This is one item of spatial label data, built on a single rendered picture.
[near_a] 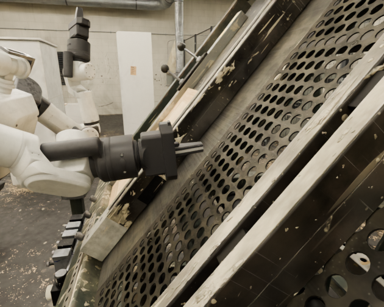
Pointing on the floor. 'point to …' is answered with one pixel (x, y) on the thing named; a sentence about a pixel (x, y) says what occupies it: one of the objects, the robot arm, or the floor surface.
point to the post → (77, 206)
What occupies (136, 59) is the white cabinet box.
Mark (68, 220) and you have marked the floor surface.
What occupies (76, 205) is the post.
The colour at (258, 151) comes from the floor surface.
